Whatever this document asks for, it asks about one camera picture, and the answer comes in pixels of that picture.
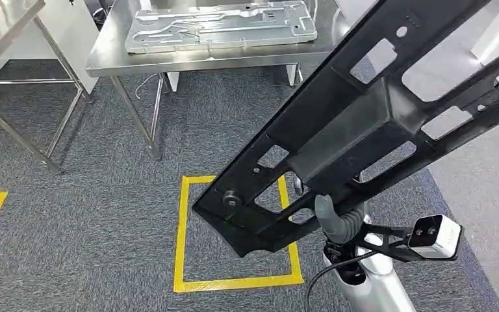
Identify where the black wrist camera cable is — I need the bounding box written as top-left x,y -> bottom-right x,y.
303,251 -> 380,312

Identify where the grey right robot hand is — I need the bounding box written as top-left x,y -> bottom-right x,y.
314,194 -> 369,246

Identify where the yellow floor tape square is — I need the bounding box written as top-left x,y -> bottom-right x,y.
172,174 -> 305,294

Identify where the white loose cable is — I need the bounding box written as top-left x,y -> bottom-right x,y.
134,72 -> 160,101

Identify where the grey stamped metal plate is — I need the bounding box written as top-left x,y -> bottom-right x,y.
124,0 -> 319,55

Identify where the black plastic plate frame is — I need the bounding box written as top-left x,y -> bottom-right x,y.
192,0 -> 499,259

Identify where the white post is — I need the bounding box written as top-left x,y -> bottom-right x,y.
470,0 -> 499,94

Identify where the white cabinet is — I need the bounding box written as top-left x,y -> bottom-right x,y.
0,0 -> 100,95

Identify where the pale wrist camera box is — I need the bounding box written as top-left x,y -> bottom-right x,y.
356,214 -> 465,263

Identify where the steel work table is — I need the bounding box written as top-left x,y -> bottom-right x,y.
84,0 -> 350,162
0,0 -> 92,174

